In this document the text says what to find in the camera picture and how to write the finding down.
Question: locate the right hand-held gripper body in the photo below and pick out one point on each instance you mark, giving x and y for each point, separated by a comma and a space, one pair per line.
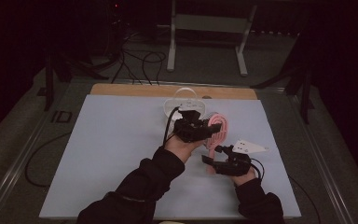
234, 166

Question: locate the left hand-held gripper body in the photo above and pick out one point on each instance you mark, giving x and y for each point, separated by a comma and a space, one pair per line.
192, 129

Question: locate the pink hairbrush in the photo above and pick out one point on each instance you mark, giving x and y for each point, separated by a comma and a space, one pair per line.
225, 124

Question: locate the white plastic basket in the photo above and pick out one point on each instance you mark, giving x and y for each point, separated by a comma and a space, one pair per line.
167, 109

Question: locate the person's right hand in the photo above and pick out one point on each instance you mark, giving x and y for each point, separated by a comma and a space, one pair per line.
244, 179

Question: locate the person's left hand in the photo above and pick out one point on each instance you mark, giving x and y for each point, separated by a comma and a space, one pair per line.
181, 148

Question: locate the pale rounded object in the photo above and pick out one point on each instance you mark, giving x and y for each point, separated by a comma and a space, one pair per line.
171, 222

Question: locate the light blue table mat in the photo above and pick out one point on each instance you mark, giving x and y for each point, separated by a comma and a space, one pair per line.
112, 146

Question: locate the black metal stand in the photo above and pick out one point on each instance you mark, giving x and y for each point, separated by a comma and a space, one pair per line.
49, 84
304, 93

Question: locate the white metal stand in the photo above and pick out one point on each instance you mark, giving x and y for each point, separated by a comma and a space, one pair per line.
209, 23

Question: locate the dark equipment with red light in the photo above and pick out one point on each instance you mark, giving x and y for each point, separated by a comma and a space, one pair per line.
115, 18

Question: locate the metal floor rail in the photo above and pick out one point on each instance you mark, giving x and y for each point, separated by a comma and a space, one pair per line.
18, 165
320, 161

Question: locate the black floor bracket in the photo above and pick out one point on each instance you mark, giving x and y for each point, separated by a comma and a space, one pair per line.
61, 116

